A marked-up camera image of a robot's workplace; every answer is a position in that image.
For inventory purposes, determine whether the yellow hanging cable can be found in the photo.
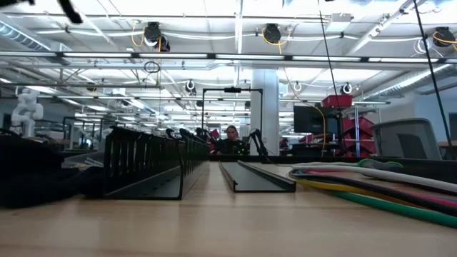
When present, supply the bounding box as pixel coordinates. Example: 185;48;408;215
309;103;328;153

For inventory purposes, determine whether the white building column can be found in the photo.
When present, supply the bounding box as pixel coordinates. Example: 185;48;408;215
249;67;281;156

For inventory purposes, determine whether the red storage bin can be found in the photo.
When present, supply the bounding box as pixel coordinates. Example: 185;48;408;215
321;94;354;109

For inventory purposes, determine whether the black ceiling cord reel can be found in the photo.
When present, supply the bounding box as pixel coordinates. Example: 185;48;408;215
143;21;171;53
262;23;283;46
431;26;457;49

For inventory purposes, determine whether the long ceiling light bar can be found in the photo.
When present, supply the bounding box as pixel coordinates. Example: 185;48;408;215
0;51;457;64

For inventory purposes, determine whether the black duct cover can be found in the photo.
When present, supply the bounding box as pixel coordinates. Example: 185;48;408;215
218;159;297;193

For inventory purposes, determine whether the rack of red bins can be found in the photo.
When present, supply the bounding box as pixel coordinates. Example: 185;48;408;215
335;116;378;158

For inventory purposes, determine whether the black slotted cable duct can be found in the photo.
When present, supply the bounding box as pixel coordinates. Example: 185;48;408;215
102;124;211;201

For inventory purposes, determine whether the black monitor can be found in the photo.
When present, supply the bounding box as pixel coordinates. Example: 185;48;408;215
293;105;339;135

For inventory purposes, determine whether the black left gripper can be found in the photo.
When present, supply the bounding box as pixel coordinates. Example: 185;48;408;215
0;0;84;25

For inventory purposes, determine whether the grey mesh office chair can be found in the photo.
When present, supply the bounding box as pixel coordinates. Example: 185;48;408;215
370;117;443;161

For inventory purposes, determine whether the black background camera frame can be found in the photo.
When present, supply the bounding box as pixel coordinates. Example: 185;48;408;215
201;86;264;143

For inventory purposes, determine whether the black hanging cable loop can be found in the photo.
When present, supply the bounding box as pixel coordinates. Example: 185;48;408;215
143;60;161;74

